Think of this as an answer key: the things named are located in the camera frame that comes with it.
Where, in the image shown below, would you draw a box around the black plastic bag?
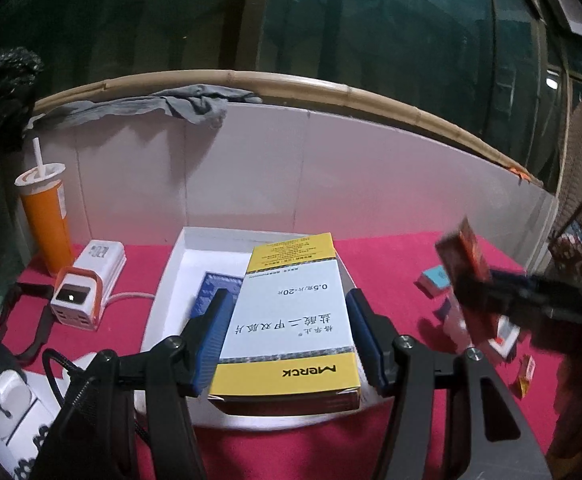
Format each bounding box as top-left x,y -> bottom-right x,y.
0,46 -> 44,83

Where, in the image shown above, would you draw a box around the orange drink cup with straw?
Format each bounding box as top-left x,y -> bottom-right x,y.
14,137 -> 74,278

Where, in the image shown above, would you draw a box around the red box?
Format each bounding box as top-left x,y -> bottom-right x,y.
435,217 -> 494,318

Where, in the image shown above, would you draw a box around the black braided cable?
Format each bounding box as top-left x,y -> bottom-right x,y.
42,349 -> 89,401

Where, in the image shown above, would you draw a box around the white orange small box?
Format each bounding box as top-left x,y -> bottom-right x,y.
486,320 -> 522,361

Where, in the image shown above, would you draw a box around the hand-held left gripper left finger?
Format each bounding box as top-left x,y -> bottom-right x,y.
31,287 -> 237,480

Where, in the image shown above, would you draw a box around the white cardboard tray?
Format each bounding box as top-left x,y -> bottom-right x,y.
140,226 -> 372,433

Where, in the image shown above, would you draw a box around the blue patterned box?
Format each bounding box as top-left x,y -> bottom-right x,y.
189,271 -> 244,321

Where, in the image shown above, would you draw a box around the pink white box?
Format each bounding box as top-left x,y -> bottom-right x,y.
443,305 -> 476,351

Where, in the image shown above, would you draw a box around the white cable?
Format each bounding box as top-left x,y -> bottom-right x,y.
102,291 -> 157,307

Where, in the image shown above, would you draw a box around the grey cloth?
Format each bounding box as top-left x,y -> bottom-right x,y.
30,84 -> 262,131

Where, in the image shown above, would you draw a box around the yellow white medicine box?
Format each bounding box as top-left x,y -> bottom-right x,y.
207,232 -> 363,417

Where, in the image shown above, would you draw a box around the black strap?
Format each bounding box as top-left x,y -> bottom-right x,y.
0,282 -> 54,366

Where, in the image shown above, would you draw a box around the teal small box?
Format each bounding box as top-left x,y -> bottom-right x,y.
417,266 -> 452,298

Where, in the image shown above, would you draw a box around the bamboo rail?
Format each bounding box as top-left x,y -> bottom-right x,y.
34,70 -> 546,188

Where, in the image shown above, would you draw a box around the red tablecloth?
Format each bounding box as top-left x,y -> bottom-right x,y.
1,230 -> 572,480

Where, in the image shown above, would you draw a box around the orange yellow small box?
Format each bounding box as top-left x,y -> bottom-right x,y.
517,355 -> 536,400

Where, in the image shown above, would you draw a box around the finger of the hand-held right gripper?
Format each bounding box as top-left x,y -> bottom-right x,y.
463,267 -> 542,321

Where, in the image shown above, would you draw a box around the white backdrop board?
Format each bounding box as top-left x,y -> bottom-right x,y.
21,102 -> 559,271

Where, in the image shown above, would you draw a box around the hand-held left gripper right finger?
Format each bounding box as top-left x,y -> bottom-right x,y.
345,287 -> 554,480

